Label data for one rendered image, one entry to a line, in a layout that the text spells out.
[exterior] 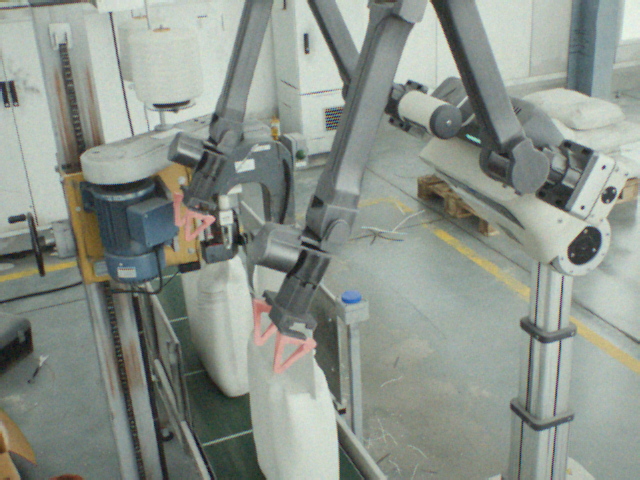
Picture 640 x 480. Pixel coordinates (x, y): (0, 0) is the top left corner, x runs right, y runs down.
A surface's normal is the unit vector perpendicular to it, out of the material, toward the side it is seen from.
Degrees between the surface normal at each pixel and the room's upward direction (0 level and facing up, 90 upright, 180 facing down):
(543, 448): 90
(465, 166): 40
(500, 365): 0
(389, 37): 95
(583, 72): 90
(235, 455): 0
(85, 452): 0
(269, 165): 90
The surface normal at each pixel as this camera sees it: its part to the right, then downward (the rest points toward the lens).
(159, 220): 0.74, 0.24
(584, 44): -0.92, 0.20
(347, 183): 0.39, 0.14
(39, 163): 0.39, 0.36
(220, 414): -0.05, -0.91
